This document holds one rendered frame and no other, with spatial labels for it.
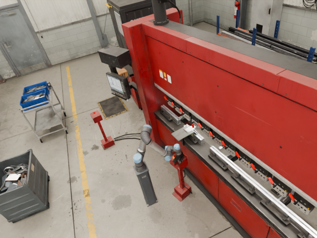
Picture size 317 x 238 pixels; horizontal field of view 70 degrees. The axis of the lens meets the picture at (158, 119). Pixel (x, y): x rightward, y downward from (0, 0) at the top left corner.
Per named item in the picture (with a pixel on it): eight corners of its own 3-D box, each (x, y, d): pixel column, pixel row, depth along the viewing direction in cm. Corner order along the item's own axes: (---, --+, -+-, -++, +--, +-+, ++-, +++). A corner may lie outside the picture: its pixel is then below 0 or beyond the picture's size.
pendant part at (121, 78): (111, 91, 383) (105, 72, 361) (117, 88, 389) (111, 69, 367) (128, 99, 355) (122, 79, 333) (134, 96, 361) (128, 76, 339)
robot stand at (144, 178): (147, 207, 344) (136, 175, 296) (143, 197, 357) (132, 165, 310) (158, 202, 347) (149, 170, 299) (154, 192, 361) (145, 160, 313)
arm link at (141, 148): (134, 157, 303) (141, 130, 267) (137, 149, 314) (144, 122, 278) (142, 160, 303) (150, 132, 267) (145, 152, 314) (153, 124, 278)
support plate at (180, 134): (171, 134, 315) (171, 133, 315) (186, 125, 323) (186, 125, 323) (178, 141, 302) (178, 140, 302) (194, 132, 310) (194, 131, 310)
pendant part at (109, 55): (112, 97, 397) (96, 50, 345) (122, 90, 410) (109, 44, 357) (130, 106, 366) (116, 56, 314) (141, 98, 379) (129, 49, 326)
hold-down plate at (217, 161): (207, 156, 289) (207, 154, 287) (211, 154, 291) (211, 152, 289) (224, 171, 267) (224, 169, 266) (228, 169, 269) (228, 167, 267)
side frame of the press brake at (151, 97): (150, 143, 450) (120, 24, 308) (185, 124, 477) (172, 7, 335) (157, 150, 432) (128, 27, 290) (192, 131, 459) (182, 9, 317)
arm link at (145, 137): (142, 136, 257) (173, 159, 273) (144, 130, 266) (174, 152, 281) (136, 140, 264) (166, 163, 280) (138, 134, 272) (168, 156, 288)
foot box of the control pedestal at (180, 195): (171, 193, 355) (171, 189, 347) (183, 183, 365) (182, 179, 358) (180, 202, 341) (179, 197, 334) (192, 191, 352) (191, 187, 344)
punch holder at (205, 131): (201, 131, 283) (201, 121, 273) (207, 128, 286) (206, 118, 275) (209, 137, 272) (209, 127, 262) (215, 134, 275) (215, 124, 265)
